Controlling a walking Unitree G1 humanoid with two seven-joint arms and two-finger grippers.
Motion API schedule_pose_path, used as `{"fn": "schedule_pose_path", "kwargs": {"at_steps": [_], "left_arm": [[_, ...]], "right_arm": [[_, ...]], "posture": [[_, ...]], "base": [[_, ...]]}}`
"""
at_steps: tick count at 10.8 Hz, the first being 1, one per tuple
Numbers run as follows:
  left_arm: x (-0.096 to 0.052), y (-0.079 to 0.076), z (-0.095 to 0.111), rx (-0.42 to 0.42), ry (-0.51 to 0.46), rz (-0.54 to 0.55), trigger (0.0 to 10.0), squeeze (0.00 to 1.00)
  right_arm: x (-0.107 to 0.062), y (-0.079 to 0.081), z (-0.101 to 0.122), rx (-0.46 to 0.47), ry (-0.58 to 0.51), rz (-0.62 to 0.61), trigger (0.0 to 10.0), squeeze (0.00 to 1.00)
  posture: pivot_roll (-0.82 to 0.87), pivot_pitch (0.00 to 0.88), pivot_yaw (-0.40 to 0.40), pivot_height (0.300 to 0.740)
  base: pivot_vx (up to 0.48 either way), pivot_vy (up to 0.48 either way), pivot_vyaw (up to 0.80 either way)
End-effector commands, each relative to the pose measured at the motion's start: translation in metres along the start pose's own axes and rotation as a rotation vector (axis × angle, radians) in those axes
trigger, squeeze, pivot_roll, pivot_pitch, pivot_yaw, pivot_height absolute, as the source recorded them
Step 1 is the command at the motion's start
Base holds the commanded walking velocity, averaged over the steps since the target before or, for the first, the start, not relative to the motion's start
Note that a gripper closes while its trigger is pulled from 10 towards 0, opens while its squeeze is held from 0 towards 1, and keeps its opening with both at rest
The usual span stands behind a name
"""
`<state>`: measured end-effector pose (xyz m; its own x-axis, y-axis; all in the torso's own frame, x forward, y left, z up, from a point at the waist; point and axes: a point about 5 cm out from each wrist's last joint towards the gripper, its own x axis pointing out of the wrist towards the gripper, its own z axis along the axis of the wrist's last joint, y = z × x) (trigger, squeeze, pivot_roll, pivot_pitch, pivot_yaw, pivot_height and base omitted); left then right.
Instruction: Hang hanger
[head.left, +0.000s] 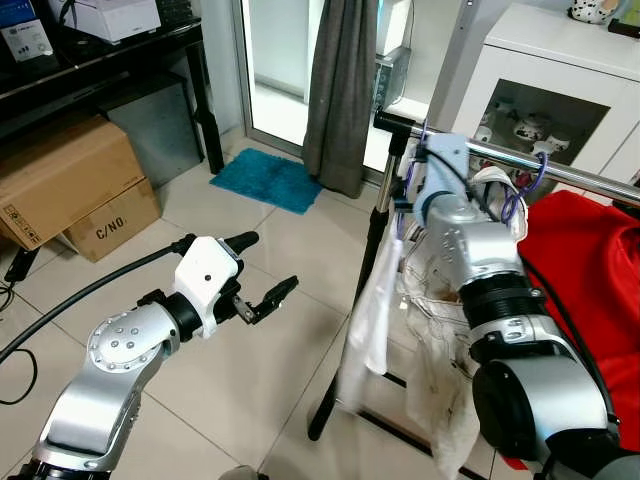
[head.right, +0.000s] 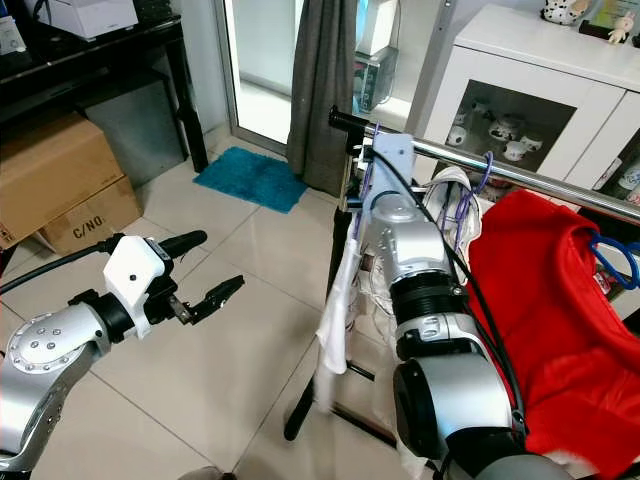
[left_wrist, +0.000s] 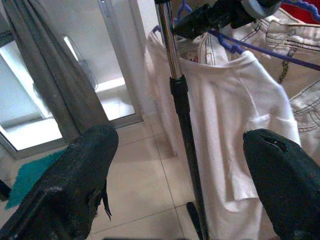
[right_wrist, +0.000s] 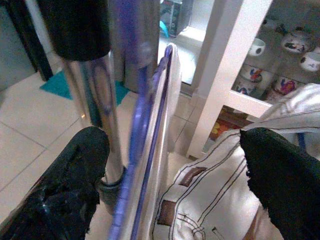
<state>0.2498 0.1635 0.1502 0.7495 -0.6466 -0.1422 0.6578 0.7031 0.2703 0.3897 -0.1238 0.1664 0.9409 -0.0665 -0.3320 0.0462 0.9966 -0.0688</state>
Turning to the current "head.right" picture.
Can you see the teal floor mat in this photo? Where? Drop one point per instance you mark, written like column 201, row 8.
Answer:
column 250, row 180

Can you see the blue and white box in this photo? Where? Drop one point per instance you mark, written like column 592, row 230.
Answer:
column 12, row 35

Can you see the chrome and black clothes rack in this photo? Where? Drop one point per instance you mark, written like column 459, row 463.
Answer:
column 530, row 180

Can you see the large brown cardboard box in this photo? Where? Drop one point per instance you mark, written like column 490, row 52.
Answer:
column 50, row 170

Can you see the grey curtain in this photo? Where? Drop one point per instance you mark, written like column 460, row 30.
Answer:
column 320, row 100

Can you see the black and white cow figurine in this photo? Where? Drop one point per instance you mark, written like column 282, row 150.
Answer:
column 565, row 10

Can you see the white and grey standing appliance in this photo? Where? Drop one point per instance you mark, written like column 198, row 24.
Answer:
column 375, row 80

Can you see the blue clothes hanger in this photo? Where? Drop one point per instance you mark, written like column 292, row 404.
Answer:
column 605, row 265

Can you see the white carton box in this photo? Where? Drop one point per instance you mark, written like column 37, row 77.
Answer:
column 95, row 15

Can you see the white crumpled garment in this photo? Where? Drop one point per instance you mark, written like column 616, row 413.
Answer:
column 338, row 320

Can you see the black desk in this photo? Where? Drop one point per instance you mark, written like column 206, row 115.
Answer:
column 100, row 55

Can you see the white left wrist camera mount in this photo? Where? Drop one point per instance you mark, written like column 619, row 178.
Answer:
column 138, row 275

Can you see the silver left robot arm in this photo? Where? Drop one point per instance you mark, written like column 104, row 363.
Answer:
column 50, row 345

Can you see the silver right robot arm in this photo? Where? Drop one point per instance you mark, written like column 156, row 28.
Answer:
column 405, row 240

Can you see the small doll figurine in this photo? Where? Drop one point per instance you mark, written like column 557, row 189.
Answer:
column 622, row 28

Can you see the white glass-front cabinet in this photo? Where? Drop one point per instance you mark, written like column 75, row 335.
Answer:
column 530, row 45

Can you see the pale grey right wrist camera mount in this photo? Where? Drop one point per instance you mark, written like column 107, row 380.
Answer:
column 390, row 160

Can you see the white ceramic teapot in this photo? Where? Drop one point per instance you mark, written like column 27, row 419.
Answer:
column 506, row 127

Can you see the aluminium framed glass door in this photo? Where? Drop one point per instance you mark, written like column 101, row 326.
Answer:
column 265, row 60

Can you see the plain red shirt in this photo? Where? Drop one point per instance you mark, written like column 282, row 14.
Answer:
column 550, row 300

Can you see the grey robot left foot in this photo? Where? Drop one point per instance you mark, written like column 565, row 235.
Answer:
column 200, row 474

